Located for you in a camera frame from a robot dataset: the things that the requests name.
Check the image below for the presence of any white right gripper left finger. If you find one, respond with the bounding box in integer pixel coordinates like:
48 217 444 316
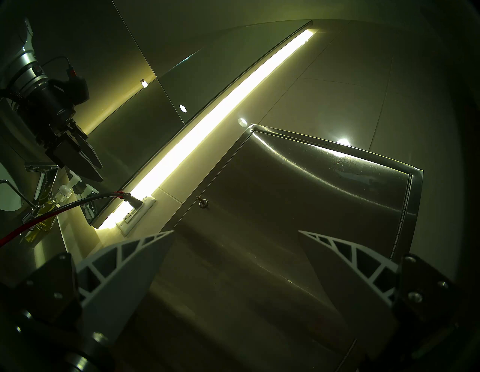
15 231 176 342

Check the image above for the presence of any chrome faucet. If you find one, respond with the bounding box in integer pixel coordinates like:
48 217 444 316
0 160 60 218

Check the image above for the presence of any bright vertical light strip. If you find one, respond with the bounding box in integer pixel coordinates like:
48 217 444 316
99 29 315 231

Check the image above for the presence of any thin black camera cable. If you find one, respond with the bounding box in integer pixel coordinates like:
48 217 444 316
39 55 75 77

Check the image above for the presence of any stainless towel dispenser door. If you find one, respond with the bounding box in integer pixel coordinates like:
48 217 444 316
112 129 413 372

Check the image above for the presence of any white round sink basin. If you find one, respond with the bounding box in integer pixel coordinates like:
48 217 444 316
0 165 23 212

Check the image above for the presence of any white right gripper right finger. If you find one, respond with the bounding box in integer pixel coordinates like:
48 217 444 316
299 231 457 355

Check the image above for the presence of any red and black power cable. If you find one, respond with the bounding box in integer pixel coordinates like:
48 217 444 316
0 192 130 248

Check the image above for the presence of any stainless dispenser cabinet frame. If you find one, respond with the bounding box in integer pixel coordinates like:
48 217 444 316
109 124 424 372

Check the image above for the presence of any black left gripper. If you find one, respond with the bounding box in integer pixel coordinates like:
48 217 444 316
9 81 104 183

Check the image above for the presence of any yellow soap pump bottle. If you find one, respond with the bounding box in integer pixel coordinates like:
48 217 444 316
23 171 82 244

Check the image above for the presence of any white wall power outlet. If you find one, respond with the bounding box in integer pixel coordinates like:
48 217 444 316
115 195 157 237

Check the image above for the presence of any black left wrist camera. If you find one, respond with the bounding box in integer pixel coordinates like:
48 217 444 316
56 67 90 107

